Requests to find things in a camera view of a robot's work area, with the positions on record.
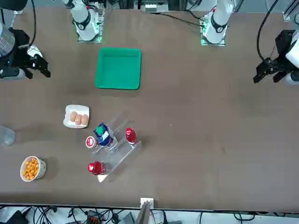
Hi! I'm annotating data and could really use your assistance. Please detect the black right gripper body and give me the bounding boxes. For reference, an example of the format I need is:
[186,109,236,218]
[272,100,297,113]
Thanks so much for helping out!
[7,29,33,70]

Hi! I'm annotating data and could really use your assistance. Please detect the aluminium corner profile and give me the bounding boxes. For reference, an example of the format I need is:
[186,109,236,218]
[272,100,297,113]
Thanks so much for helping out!
[282,0,299,22]

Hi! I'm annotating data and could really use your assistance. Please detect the black orange device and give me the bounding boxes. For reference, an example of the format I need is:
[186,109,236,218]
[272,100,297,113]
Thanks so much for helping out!
[86,210,104,224]

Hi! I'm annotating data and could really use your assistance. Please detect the green plastic tray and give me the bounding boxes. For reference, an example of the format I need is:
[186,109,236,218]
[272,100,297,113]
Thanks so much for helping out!
[94,47,142,91]

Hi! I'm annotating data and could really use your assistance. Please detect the tall translucent grey cylinder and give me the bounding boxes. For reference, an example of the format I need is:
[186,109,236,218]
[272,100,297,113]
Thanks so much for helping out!
[0,126,16,147]

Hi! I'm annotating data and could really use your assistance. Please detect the grey electrical box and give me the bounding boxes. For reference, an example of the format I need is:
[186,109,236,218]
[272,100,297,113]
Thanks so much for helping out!
[143,2,158,14]

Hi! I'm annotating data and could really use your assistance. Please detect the black box under table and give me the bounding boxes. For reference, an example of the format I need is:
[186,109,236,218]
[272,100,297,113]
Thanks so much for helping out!
[4,210,30,224]

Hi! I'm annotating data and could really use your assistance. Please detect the red soda bottle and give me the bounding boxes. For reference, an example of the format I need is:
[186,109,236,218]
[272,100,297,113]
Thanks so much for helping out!
[125,127,137,145]
[87,161,113,176]

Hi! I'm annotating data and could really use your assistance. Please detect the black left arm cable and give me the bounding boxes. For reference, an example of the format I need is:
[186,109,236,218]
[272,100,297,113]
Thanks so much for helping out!
[256,0,281,63]

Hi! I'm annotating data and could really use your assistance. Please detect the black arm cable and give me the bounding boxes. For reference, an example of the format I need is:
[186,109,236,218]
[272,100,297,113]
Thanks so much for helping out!
[256,0,281,63]
[17,0,37,49]

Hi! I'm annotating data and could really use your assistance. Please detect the grey device under table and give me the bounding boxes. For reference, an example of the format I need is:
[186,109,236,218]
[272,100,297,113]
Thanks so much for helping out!
[118,212,136,224]

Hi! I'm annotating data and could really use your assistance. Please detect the black cable on table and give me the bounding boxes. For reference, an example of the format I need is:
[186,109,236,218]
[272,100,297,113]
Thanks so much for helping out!
[150,11,204,26]

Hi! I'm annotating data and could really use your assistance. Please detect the blue milk carton green cap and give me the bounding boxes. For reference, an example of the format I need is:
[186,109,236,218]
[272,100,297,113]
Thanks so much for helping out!
[93,123,114,147]

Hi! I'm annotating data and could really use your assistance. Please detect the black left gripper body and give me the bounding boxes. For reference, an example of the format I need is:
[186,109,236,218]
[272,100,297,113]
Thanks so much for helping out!
[270,29,296,70]

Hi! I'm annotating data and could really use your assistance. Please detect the clear acrylic stepped shelf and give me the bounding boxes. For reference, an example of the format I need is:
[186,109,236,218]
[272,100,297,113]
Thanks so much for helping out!
[92,112,142,182]

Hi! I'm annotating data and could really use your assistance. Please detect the white cup of orange snacks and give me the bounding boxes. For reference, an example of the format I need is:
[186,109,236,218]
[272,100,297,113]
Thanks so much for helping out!
[20,155,46,182]

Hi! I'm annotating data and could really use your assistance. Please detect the aluminium profile post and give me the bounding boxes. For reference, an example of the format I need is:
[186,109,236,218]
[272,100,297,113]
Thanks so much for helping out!
[139,197,155,224]

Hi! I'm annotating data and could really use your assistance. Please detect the small bottle red white lid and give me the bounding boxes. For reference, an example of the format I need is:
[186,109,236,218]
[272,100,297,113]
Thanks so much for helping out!
[85,135,98,149]

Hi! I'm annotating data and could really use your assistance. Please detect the white egg box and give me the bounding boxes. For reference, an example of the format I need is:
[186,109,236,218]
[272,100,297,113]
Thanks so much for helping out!
[63,104,90,129]

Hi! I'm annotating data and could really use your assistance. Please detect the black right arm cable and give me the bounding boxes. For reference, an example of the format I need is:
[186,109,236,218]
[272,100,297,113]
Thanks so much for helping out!
[17,0,37,49]

